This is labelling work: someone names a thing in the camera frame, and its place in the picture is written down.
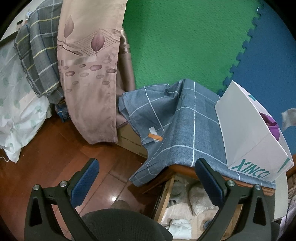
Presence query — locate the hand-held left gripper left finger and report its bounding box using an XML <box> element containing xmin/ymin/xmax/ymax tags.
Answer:
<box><xmin>24</xmin><ymin>158</ymin><xmax>102</xmax><ymax>241</ymax></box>

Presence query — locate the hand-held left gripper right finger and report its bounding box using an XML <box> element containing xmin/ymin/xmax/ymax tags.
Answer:
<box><xmin>195</xmin><ymin>158</ymin><xmax>272</xmax><ymax>241</ymax></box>

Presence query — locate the beige knit underwear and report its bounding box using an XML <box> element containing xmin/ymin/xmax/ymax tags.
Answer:
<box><xmin>188</xmin><ymin>184</ymin><xmax>219</xmax><ymax>215</ymax></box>

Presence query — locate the wooden drawer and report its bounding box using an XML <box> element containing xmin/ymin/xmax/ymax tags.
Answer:
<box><xmin>151</xmin><ymin>175</ymin><xmax>243</xmax><ymax>240</ymax></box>

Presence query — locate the white underwear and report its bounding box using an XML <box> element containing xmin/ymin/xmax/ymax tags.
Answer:
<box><xmin>167</xmin><ymin>218</ymin><xmax>193</xmax><ymax>240</ymax></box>

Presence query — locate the white cardboard box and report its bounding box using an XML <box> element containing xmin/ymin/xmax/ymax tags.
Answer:
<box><xmin>215</xmin><ymin>80</ymin><xmax>295</xmax><ymax>181</ymax></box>

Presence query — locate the purple underwear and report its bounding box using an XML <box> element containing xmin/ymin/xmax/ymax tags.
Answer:
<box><xmin>259</xmin><ymin>112</ymin><xmax>282</xmax><ymax>142</ymax></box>

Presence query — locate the light grey underwear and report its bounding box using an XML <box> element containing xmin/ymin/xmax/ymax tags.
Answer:
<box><xmin>280</xmin><ymin>108</ymin><xmax>296</xmax><ymax>131</ymax></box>

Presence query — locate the wooden nightstand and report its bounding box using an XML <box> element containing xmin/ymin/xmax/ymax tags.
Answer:
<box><xmin>141</xmin><ymin>163</ymin><xmax>277</xmax><ymax>197</ymax></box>

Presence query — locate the brown rounded object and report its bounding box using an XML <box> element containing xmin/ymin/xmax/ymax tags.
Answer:
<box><xmin>111</xmin><ymin>200</ymin><xmax>130</xmax><ymax>210</ymax></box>

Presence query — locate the blue checked cloth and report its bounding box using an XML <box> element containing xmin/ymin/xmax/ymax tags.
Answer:
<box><xmin>118</xmin><ymin>79</ymin><xmax>277</xmax><ymax>189</ymax></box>

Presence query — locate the brown cardboard box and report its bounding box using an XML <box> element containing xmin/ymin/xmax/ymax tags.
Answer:
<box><xmin>116</xmin><ymin>124</ymin><xmax>148</xmax><ymax>159</ymax></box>

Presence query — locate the blue printed packet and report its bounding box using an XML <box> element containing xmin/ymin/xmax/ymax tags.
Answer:
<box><xmin>54</xmin><ymin>100</ymin><xmax>71</xmax><ymax>122</ymax></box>

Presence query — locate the white panel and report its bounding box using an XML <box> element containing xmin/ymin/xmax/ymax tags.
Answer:
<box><xmin>273</xmin><ymin>171</ymin><xmax>289</xmax><ymax>222</ymax></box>

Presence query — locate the carved wooden furniture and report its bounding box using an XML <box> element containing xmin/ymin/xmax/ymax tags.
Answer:
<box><xmin>287</xmin><ymin>153</ymin><xmax>296</xmax><ymax>197</ymax></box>

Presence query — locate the white leaf-print bedding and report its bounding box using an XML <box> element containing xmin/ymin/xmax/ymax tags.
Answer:
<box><xmin>0</xmin><ymin>42</ymin><xmax>52</xmax><ymax>164</ymax></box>

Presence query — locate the beige leaf-print curtain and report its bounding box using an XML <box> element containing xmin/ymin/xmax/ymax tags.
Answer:
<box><xmin>57</xmin><ymin>0</ymin><xmax>128</xmax><ymax>144</ymax></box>

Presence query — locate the brown plain curtain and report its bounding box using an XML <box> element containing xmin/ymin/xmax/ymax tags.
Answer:
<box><xmin>114</xmin><ymin>27</ymin><xmax>137</xmax><ymax>129</ymax></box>

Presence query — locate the grey plaid blanket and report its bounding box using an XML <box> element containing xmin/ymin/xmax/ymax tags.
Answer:
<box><xmin>14</xmin><ymin>0</ymin><xmax>66</xmax><ymax>103</ymax></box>

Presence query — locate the blue foam mat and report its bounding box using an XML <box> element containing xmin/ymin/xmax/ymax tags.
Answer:
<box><xmin>218</xmin><ymin>9</ymin><xmax>296</xmax><ymax>156</ymax></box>

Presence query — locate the green foam mat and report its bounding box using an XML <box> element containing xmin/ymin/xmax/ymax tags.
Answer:
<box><xmin>122</xmin><ymin>0</ymin><xmax>263</xmax><ymax>95</ymax></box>

